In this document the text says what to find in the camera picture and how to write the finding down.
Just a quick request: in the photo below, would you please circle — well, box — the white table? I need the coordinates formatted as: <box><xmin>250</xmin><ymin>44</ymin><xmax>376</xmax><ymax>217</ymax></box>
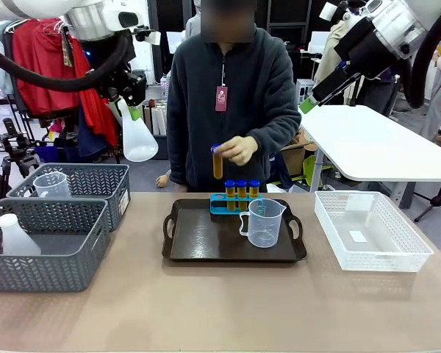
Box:
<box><xmin>299</xmin><ymin>104</ymin><xmax>441</xmax><ymax>192</ymax></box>

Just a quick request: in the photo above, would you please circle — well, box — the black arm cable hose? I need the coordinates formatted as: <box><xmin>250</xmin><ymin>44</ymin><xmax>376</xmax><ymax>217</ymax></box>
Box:
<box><xmin>0</xmin><ymin>32</ymin><xmax>132</xmax><ymax>93</ymax></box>
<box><xmin>404</xmin><ymin>0</ymin><xmax>441</xmax><ymax>110</ymax></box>

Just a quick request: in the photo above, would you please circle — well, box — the white perforated plastic basket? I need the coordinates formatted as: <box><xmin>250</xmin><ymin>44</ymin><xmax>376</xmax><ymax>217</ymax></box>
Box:
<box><xmin>314</xmin><ymin>190</ymin><xmax>434</xmax><ymax>273</ymax></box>

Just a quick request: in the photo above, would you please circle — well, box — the blue tube rack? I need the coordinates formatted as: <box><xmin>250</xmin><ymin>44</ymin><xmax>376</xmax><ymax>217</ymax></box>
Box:
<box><xmin>209</xmin><ymin>193</ymin><xmax>262</xmax><ymax>217</ymax></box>

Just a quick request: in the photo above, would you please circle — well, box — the grey plastic basket with label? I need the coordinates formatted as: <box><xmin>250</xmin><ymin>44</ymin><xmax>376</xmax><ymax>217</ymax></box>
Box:
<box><xmin>5</xmin><ymin>163</ymin><xmax>131</xmax><ymax>232</ymax></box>

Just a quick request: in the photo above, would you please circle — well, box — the person's left hand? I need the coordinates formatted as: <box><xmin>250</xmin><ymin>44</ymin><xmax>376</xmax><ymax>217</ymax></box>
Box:
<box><xmin>218</xmin><ymin>135</ymin><xmax>260</xmax><ymax>166</ymax></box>

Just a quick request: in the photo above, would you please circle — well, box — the maroon hang tag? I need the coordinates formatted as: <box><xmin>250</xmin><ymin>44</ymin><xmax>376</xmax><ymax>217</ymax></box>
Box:
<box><xmin>215</xmin><ymin>85</ymin><xmax>230</xmax><ymax>113</ymax></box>

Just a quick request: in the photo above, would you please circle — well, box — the clear plastic measuring beaker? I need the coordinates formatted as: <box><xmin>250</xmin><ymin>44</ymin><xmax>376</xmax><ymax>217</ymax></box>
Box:
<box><xmin>32</xmin><ymin>171</ymin><xmax>71</xmax><ymax>199</ymax></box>
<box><xmin>238</xmin><ymin>198</ymin><xmax>287</xmax><ymax>248</ymax></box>

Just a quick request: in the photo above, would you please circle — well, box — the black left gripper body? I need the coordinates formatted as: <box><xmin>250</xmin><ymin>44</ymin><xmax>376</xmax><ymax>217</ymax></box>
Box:
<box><xmin>102</xmin><ymin>68</ymin><xmax>148</xmax><ymax>107</ymax></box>

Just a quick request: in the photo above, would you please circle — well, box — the person's left forearm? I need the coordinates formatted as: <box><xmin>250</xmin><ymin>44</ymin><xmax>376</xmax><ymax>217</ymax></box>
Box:
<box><xmin>248</xmin><ymin>106</ymin><xmax>302</xmax><ymax>148</ymax></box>

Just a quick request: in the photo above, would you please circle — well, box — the green plastic object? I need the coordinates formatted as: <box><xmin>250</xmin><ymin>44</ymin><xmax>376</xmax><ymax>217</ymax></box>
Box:
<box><xmin>301</xmin><ymin>154</ymin><xmax>331</xmax><ymax>187</ymax></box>

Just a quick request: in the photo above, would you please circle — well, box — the black floor stand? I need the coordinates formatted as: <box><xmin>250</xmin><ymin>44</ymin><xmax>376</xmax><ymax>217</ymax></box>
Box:
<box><xmin>413</xmin><ymin>182</ymin><xmax>441</xmax><ymax>224</ymax></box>

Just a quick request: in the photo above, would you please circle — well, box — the beige coat on mannequin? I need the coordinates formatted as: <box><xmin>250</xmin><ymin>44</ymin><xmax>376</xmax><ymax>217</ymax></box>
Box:
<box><xmin>314</xmin><ymin>20</ymin><xmax>350</xmax><ymax>85</ymax></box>

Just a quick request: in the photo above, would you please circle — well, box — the white plastic flask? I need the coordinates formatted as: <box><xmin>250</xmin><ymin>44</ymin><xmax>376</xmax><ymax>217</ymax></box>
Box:
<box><xmin>0</xmin><ymin>213</ymin><xmax>42</xmax><ymax>257</ymax></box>
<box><xmin>117</xmin><ymin>99</ymin><xmax>159</xmax><ymax>163</ymax></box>

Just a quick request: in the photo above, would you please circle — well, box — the person in dark fleece jacket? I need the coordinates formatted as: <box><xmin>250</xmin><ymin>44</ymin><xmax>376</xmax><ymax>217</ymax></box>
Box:
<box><xmin>166</xmin><ymin>24</ymin><xmax>302</xmax><ymax>193</ymax></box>

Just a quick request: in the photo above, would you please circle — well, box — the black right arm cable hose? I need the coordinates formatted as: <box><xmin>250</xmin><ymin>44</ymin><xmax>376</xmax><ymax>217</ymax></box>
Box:
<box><xmin>404</xmin><ymin>0</ymin><xmax>441</xmax><ymax>110</ymax></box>

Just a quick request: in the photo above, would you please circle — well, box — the cardboard box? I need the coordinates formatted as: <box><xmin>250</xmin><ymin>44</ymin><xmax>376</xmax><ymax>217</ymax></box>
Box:
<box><xmin>281</xmin><ymin>128</ymin><xmax>317</xmax><ymax>177</ymax></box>

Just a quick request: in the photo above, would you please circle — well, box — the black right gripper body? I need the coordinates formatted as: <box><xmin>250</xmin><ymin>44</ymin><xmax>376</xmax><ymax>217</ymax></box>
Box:
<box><xmin>332</xmin><ymin>16</ymin><xmax>401</xmax><ymax>80</ymax></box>

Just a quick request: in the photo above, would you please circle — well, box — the large grey plastic basket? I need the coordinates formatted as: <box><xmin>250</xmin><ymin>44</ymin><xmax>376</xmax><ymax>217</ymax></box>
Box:
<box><xmin>0</xmin><ymin>198</ymin><xmax>111</xmax><ymax>293</ymax></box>

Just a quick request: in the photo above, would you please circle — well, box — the white paper roll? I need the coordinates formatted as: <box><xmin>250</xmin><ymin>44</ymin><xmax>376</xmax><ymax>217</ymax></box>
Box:
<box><xmin>150</xmin><ymin>106</ymin><xmax>162</xmax><ymax>135</ymax></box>

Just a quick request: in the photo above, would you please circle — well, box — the grey storage bin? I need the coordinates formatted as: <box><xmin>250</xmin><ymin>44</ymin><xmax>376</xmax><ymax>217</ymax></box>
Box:
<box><xmin>154</xmin><ymin>134</ymin><xmax>170</xmax><ymax>160</ymax></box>

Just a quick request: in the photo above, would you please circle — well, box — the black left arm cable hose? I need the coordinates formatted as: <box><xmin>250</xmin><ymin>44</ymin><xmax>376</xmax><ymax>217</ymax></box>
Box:
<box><xmin>0</xmin><ymin>32</ymin><xmax>132</xmax><ymax>93</ymax></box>

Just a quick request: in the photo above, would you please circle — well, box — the grey hoodie mannequin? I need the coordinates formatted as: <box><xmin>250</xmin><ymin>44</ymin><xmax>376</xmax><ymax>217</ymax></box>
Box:
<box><xmin>185</xmin><ymin>0</ymin><xmax>203</xmax><ymax>38</ymax></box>

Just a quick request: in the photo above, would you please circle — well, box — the dark brown plastic tray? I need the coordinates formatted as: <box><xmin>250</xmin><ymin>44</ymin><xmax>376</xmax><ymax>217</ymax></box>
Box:
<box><xmin>161</xmin><ymin>198</ymin><xmax>308</xmax><ymax>263</ymax></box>

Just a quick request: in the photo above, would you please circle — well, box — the red hanging garment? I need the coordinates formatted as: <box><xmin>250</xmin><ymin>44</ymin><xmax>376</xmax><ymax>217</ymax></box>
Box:
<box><xmin>12</xmin><ymin>20</ymin><xmax>91</xmax><ymax>115</ymax></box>
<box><xmin>79</xmin><ymin>36</ymin><xmax>119</xmax><ymax>148</ymax></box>

